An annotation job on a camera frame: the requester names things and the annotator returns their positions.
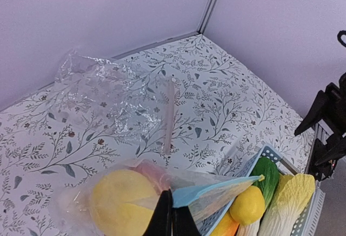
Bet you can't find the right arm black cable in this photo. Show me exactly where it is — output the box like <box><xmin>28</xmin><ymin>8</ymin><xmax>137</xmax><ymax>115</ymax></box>
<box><xmin>336</xmin><ymin>30</ymin><xmax>346</xmax><ymax>49</ymax></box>

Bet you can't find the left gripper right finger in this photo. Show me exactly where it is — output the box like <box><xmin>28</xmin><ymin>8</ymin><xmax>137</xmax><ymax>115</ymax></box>
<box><xmin>172</xmin><ymin>206</ymin><xmax>201</xmax><ymax>236</ymax></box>

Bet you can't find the pink zipper clear bag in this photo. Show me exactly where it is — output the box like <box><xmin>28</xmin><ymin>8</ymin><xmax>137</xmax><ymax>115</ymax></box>
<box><xmin>46</xmin><ymin>50</ymin><xmax>175</xmax><ymax>154</ymax></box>

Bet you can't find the yellow lemon back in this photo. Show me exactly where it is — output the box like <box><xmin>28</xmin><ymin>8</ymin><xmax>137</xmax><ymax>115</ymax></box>
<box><xmin>229</xmin><ymin>186</ymin><xmax>265</xmax><ymax>226</ymax></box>

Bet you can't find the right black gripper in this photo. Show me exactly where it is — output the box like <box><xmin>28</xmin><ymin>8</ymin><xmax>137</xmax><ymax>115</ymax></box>
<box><xmin>294</xmin><ymin>74</ymin><xmax>345</xmax><ymax>181</ymax></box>

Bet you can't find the blue zipper clear bag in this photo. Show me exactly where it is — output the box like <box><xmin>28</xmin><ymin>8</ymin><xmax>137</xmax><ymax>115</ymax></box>
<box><xmin>49</xmin><ymin>160</ymin><xmax>264</xmax><ymax>235</ymax></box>

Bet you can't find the right aluminium frame post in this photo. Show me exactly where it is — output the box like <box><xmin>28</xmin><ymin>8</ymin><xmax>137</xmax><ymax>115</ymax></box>
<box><xmin>196</xmin><ymin>0</ymin><xmax>218</xmax><ymax>34</ymax></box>

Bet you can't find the green bok choy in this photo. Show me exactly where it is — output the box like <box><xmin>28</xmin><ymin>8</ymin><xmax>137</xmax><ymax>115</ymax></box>
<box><xmin>237</xmin><ymin>156</ymin><xmax>280</xmax><ymax>236</ymax></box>

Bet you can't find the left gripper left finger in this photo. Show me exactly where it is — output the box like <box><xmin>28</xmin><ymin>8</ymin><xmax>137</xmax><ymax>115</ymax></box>
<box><xmin>143</xmin><ymin>189</ymin><xmax>173</xmax><ymax>236</ymax></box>

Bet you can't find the napa cabbage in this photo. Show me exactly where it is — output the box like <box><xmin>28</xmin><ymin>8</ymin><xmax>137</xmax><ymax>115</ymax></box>
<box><xmin>258</xmin><ymin>173</ymin><xmax>315</xmax><ymax>236</ymax></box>

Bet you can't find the light blue plastic basket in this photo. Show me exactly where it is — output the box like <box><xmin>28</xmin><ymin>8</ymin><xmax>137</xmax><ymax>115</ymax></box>
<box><xmin>199</xmin><ymin>145</ymin><xmax>325</xmax><ymax>236</ymax></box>

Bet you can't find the orange mango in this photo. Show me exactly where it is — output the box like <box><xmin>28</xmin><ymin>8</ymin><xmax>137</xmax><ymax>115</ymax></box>
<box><xmin>210</xmin><ymin>212</ymin><xmax>239</xmax><ymax>236</ymax></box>

